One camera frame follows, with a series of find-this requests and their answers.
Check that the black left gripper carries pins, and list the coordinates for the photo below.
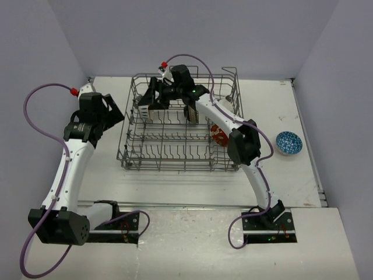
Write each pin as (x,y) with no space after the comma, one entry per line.
(114,115)

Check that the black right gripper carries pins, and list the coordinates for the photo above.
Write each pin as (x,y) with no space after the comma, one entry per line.
(150,98)

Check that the red diamond pattern bowl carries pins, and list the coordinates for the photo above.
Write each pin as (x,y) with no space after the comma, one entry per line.
(288,143)

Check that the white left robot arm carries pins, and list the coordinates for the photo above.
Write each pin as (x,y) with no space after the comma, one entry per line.
(58,221)

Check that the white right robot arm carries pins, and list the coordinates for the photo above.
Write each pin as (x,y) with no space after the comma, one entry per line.
(244,147)

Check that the white bowl teal stripes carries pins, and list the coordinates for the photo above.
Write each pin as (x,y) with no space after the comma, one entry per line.
(146,112)

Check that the black gold patterned bowl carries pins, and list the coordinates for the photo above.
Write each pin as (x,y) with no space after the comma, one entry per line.
(191,115)

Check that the red floral bowl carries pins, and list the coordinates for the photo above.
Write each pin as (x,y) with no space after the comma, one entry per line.
(219,135)

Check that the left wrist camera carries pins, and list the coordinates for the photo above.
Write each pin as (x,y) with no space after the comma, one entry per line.
(87,88)

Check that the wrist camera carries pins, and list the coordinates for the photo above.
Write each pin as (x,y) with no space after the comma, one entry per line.
(166,76)
(87,88)

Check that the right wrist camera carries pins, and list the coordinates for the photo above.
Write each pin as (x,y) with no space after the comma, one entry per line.
(166,76)

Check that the grey wire dish rack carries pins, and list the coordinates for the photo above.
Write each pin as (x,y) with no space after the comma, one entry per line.
(167,141)

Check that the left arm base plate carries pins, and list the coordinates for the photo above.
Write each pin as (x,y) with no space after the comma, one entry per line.
(124,231)

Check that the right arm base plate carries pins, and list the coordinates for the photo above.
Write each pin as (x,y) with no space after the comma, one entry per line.
(280,231)

